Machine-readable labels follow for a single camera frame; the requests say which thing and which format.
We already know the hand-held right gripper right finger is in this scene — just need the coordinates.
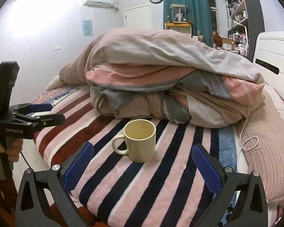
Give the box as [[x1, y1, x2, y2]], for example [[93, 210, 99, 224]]
[[192, 143, 268, 227]]

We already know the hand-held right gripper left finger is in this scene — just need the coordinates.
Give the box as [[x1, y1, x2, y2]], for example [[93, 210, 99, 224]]
[[15, 141, 94, 227]]

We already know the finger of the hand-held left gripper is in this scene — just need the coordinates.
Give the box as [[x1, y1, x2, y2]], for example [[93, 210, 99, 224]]
[[14, 113, 66, 133], [8, 103, 53, 117]]

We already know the cream ceramic cup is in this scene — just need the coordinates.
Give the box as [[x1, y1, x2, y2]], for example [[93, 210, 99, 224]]
[[112, 119, 156, 163]]

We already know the person's left hand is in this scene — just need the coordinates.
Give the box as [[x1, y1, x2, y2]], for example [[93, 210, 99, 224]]
[[0, 136, 24, 168]]

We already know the striped fleece blanket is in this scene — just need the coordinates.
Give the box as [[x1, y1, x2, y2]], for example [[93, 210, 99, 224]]
[[30, 85, 242, 227]]

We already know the pink ribbed pillow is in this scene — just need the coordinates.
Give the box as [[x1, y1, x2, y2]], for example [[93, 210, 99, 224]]
[[239, 85, 284, 210]]

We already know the folded pink grey quilt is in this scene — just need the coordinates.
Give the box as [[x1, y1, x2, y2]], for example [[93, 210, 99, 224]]
[[46, 27, 266, 128]]

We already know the brown toy figure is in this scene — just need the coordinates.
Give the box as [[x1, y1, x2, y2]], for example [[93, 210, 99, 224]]
[[212, 31, 224, 49]]

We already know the white door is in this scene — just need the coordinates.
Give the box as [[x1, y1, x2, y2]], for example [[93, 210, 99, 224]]
[[123, 4, 153, 30]]

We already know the white headboard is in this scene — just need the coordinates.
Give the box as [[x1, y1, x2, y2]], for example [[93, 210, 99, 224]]
[[252, 31, 284, 110]]

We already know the yellow white cabinet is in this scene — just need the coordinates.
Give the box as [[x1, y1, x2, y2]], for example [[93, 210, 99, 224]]
[[164, 22, 193, 38]]

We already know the cluttered storage shelf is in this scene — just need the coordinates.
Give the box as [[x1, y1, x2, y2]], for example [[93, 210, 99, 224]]
[[226, 0, 265, 63]]

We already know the glass display case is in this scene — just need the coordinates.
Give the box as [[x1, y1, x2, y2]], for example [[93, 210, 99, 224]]
[[170, 4, 187, 23]]

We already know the teal curtain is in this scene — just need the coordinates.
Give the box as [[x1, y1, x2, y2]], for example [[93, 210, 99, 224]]
[[163, 0, 213, 48]]

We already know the white charging cable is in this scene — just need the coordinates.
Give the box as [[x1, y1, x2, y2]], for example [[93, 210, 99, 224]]
[[235, 92, 284, 171]]

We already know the blue wall poster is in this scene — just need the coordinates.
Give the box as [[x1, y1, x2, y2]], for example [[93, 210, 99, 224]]
[[83, 20, 93, 37]]

